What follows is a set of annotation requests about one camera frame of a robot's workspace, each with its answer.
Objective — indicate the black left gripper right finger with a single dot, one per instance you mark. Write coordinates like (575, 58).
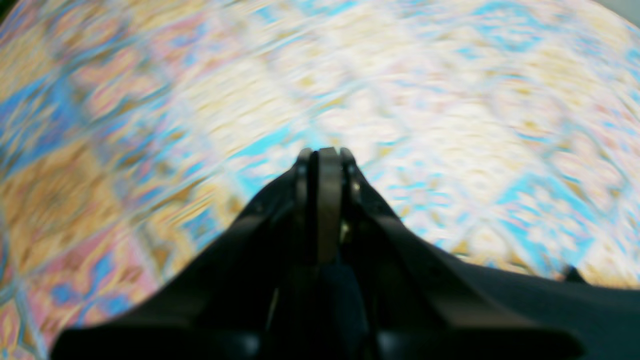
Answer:
(415, 306)

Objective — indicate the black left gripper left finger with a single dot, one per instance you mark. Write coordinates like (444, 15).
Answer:
(223, 304)

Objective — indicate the patterned tablecloth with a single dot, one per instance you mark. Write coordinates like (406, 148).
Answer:
(134, 131)

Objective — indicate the black t-shirt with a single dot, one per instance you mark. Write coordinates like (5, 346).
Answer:
(605, 320)

